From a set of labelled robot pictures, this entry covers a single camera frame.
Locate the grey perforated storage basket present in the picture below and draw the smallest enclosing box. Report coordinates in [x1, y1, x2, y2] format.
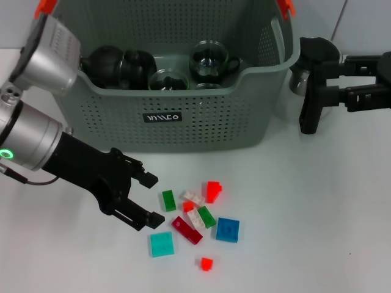
[30, 0, 302, 153]

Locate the green toy brick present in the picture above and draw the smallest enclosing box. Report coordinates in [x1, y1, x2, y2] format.
[161, 189, 177, 212]
[197, 206, 216, 230]

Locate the teal toy plate brick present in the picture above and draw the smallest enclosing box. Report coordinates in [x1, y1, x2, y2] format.
[149, 231, 176, 258]

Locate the blue toy plate brick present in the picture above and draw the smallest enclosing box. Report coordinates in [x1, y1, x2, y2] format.
[216, 217, 241, 244]

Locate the left arm cable with plug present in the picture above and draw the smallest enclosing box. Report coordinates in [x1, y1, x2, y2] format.
[0, 164, 59, 186]

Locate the glass teacup with black holder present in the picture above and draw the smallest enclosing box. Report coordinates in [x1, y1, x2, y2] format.
[194, 82, 221, 91]
[148, 69, 191, 92]
[120, 49, 158, 91]
[189, 41, 241, 84]

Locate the white translucent toy brick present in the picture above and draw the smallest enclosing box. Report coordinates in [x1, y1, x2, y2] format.
[186, 209, 206, 230]
[182, 190, 206, 206]

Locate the glass pitcher with black handle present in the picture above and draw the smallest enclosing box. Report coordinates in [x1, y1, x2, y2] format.
[288, 35, 343, 135]

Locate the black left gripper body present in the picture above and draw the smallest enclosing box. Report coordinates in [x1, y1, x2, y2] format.
[42, 132, 136, 215]

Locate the dark red toy brick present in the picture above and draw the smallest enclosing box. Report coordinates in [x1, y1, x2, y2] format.
[171, 215, 204, 245]

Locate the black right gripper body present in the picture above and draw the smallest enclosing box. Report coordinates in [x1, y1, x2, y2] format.
[378, 51, 391, 108]

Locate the black clay teapot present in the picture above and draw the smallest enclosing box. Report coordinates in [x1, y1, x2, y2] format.
[81, 45, 125, 89]

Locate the orange wedge toy brick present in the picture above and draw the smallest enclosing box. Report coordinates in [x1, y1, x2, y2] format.
[206, 181, 225, 204]

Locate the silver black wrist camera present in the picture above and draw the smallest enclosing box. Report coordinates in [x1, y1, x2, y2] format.
[8, 15, 82, 98]

